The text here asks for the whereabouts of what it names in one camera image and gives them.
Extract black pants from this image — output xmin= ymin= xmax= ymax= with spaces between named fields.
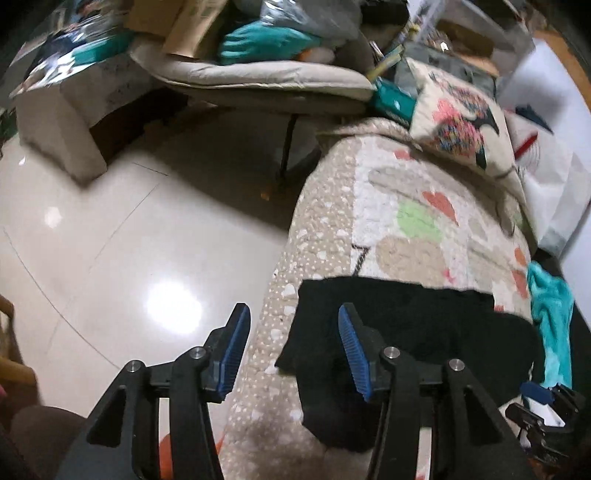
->
xmin=276 ymin=276 xmax=545 ymax=453

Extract teal fleece blanket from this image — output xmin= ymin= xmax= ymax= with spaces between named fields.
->
xmin=526 ymin=261 xmax=575 ymax=388

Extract heart pattern quilt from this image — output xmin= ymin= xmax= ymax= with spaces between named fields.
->
xmin=219 ymin=118 xmax=532 ymax=479

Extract white paper shopping bag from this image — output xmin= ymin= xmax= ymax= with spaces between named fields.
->
xmin=505 ymin=111 xmax=590 ymax=257

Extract floral lady print pillow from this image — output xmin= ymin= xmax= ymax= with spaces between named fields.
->
xmin=407 ymin=59 xmax=526 ymax=205

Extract white storage box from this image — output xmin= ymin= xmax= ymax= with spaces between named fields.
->
xmin=14 ymin=53 xmax=154 ymax=185

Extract teal wipes packet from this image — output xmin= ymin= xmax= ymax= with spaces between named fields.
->
xmin=372 ymin=78 xmax=417 ymax=129

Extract beige cushion pad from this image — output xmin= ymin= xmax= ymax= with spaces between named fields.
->
xmin=128 ymin=36 xmax=375 ymax=116

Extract brown cardboard boxes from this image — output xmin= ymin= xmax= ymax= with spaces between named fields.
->
xmin=125 ymin=0 xmax=230 ymax=60

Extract teal cloth on cushion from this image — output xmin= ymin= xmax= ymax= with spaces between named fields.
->
xmin=218 ymin=21 xmax=322 ymax=66

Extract clear plastic bag bundle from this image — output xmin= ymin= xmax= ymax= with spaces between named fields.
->
xmin=259 ymin=0 xmax=362 ymax=40

